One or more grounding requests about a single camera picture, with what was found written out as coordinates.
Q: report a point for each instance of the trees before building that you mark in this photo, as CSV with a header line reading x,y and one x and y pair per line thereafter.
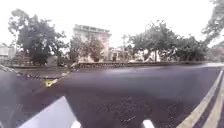
x,y
88,48

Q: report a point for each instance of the pale tall building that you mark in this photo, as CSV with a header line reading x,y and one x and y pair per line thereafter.
x,y
100,35

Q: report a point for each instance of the dark asphalt road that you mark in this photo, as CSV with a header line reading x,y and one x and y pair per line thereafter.
x,y
126,93

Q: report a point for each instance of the group of trees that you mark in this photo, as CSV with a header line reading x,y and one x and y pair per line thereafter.
x,y
163,41

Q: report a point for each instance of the kerb with yellow mark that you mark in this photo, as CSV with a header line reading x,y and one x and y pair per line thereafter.
x,y
50,82

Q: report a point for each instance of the robot's own part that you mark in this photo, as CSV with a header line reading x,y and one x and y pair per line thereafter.
x,y
148,124
76,124

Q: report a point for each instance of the large dark tree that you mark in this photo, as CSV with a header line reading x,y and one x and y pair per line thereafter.
x,y
35,36

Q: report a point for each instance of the pale painted road line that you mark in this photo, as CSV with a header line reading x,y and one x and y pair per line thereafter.
x,y
200,108
216,112

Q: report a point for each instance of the small pale building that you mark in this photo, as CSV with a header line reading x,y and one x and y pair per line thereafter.
x,y
6,51

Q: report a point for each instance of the tree with hanging branches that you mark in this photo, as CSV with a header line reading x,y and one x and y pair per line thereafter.
x,y
216,20

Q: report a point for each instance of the low roadside wall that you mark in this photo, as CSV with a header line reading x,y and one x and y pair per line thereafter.
x,y
133,64

